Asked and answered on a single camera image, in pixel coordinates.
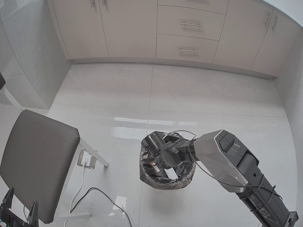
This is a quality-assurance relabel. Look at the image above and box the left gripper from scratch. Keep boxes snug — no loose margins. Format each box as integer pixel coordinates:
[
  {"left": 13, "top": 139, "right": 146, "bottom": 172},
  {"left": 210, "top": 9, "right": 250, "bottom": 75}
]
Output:
[{"left": 0, "top": 187, "right": 39, "bottom": 227}]

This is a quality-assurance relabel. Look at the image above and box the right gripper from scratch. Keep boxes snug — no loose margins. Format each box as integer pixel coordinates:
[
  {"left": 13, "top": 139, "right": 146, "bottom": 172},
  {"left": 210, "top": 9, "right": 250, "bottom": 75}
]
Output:
[{"left": 151, "top": 163, "right": 169, "bottom": 177}]

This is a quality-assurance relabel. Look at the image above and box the black plastic bag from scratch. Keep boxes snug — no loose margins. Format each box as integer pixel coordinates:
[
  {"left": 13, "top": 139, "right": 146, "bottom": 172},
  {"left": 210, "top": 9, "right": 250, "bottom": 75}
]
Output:
[{"left": 139, "top": 131, "right": 197, "bottom": 190}]

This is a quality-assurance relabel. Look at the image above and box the clear floor socket box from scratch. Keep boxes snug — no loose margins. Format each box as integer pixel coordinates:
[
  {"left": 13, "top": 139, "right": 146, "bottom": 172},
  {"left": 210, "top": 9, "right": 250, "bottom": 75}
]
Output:
[{"left": 77, "top": 148, "right": 97, "bottom": 170}]

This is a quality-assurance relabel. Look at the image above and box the grey chair with white legs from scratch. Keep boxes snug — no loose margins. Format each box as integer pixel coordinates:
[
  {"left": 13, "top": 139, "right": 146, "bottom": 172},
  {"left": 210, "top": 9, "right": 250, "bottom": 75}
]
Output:
[{"left": 0, "top": 72, "right": 109, "bottom": 224}]

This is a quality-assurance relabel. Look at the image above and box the white cable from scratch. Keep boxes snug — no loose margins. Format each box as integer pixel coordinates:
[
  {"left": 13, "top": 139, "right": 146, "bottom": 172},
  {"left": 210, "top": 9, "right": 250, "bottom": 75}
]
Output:
[{"left": 71, "top": 167, "right": 86, "bottom": 213}]

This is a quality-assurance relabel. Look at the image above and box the black cable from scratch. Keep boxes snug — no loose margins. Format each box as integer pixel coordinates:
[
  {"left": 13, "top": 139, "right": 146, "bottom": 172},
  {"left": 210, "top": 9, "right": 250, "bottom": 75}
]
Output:
[{"left": 70, "top": 187, "right": 132, "bottom": 227}]

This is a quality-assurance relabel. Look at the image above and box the beige cabinet with metal handles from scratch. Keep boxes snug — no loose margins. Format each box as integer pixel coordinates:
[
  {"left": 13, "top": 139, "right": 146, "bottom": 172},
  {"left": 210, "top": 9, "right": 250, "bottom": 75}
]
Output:
[{"left": 45, "top": 0, "right": 303, "bottom": 80}]

